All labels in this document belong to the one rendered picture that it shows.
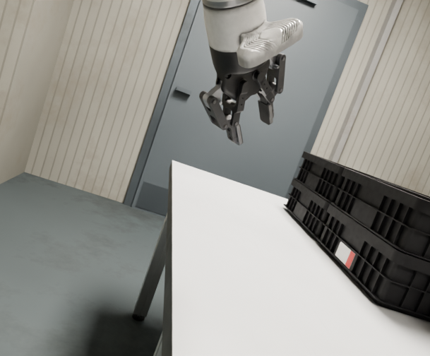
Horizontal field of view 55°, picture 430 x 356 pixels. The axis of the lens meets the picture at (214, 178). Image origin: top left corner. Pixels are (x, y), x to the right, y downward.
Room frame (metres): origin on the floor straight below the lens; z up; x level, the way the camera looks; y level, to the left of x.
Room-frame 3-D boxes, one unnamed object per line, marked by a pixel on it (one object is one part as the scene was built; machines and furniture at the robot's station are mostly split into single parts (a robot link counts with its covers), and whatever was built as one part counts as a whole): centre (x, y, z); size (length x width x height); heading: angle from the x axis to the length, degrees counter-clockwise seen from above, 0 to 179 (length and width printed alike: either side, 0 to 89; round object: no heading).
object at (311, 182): (1.39, -0.45, 0.87); 0.40 x 0.30 x 0.11; 7
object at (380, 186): (0.99, -0.50, 0.92); 0.40 x 0.30 x 0.02; 7
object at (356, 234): (0.99, -0.50, 0.76); 0.40 x 0.30 x 0.12; 7
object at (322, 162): (1.39, -0.45, 0.92); 0.40 x 0.30 x 0.02; 7
